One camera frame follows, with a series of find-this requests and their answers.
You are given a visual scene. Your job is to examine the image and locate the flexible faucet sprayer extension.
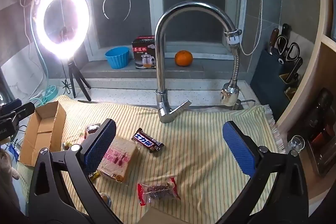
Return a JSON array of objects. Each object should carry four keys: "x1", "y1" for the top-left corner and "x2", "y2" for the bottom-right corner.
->
[{"x1": 220, "y1": 29, "x2": 242, "y2": 107}]

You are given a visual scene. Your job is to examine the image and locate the black tied cable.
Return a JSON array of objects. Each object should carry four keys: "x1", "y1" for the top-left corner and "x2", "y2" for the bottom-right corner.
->
[{"x1": 61, "y1": 79, "x2": 71, "y2": 95}]

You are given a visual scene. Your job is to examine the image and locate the black teapot box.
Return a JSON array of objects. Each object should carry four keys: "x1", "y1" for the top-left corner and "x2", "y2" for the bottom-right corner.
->
[{"x1": 132, "y1": 35, "x2": 158, "y2": 70}]

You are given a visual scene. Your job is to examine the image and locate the black handled knife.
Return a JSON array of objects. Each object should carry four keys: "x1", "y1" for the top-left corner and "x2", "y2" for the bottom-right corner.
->
[{"x1": 285, "y1": 57, "x2": 303, "y2": 83}]

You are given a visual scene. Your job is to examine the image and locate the bright ring light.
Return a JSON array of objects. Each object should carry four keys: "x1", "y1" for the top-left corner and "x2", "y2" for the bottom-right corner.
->
[{"x1": 34, "y1": 0, "x2": 91, "y2": 61}]

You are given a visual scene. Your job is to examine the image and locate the bread slices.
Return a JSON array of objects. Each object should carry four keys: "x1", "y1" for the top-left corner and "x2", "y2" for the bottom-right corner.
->
[{"x1": 97, "y1": 136, "x2": 140, "y2": 184}]

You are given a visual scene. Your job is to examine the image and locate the small round snack packet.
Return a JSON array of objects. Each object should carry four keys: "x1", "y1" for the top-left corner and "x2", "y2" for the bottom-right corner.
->
[{"x1": 99, "y1": 192, "x2": 113, "y2": 208}]

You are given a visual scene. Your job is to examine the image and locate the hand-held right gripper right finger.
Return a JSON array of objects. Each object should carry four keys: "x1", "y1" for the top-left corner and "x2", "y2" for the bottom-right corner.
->
[{"x1": 215, "y1": 120, "x2": 309, "y2": 224}]

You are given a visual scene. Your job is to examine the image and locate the blue ribbed bowl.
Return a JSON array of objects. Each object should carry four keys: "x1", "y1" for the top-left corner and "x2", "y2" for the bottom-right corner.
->
[{"x1": 105, "y1": 47, "x2": 131, "y2": 69}]

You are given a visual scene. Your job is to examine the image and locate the clear dark red jelly packet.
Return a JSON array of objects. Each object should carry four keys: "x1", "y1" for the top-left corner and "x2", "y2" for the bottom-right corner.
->
[{"x1": 84, "y1": 123, "x2": 102, "y2": 139}]

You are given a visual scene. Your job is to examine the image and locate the dark glass bottle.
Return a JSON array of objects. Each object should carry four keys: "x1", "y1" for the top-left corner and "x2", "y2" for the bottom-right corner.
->
[{"x1": 307, "y1": 88, "x2": 334, "y2": 142}]

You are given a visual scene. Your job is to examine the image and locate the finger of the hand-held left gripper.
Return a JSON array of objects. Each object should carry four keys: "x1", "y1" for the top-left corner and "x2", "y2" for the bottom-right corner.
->
[
  {"x1": 0, "y1": 102, "x2": 35, "y2": 126},
  {"x1": 0, "y1": 98, "x2": 23, "y2": 115}
]

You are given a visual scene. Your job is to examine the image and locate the brown handled knife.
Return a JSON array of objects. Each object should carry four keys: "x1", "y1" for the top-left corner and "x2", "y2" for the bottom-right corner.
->
[{"x1": 268, "y1": 28, "x2": 279, "y2": 55}]

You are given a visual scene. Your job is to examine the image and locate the orange mandarin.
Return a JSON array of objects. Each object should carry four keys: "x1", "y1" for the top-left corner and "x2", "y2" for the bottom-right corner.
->
[{"x1": 175, "y1": 50, "x2": 194, "y2": 67}]

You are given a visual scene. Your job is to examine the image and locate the red clear dates packet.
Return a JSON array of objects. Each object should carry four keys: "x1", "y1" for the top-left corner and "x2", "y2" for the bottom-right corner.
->
[{"x1": 137, "y1": 177, "x2": 181, "y2": 207}]

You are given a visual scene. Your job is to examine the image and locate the wooden cabinet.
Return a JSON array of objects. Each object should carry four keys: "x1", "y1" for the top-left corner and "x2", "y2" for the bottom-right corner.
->
[{"x1": 274, "y1": 0, "x2": 336, "y2": 214}]

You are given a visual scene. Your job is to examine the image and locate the dark blue knife block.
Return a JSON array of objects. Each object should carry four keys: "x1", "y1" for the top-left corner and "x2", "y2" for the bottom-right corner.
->
[{"x1": 250, "y1": 48, "x2": 302, "y2": 121}]

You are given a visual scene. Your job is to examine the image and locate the chrome gooseneck faucet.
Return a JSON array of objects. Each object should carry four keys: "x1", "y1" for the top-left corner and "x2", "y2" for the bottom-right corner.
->
[{"x1": 154, "y1": 1, "x2": 237, "y2": 124}]

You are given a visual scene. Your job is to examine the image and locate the pink snack packet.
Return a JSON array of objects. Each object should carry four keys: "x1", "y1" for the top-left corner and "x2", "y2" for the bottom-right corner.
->
[{"x1": 76, "y1": 131, "x2": 88, "y2": 145}]

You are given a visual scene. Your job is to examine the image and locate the dark chocolate bar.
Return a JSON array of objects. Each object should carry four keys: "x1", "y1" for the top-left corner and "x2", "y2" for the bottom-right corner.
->
[{"x1": 131, "y1": 127, "x2": 165, "y2": 153}]

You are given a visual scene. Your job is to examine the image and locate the person's left hand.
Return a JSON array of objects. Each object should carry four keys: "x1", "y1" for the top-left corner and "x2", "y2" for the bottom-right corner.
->
[{"x1": 0, "y1": 148, "x2": 21, "y2": 180}]

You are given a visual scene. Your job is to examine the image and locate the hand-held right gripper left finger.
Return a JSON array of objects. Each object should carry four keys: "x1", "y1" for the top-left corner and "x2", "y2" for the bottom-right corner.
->
[{"x1": 28, "y1": 118, "x2": 124, "y2": 224}]

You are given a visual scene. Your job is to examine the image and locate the black tripod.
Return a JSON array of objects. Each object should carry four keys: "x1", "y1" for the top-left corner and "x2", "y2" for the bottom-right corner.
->
[{"x1": 62, "y1": 59, "x2": 92, "y2": 102}]

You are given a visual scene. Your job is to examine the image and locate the black handled scissors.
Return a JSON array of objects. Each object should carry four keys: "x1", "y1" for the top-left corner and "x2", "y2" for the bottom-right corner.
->
[{"x1": 276, "y1": 34, "x2": 300, "y2": 64}]

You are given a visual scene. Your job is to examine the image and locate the cardboard box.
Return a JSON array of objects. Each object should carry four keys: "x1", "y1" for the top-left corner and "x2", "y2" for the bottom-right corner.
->
[{"x1": 18, "y1": 101, "x2": 67, "y2": 167}]

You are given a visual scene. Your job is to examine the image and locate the small clear glass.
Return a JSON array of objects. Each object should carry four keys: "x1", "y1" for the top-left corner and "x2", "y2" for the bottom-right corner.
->
[{"x1": 287, "y1": 135, "x2": 305, "y2": 154}]

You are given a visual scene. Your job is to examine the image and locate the striped yellow cloth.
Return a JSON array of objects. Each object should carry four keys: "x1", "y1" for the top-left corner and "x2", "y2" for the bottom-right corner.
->
[{"x1": 17, "y1": 95, "x2": 286, "y2": 224}]

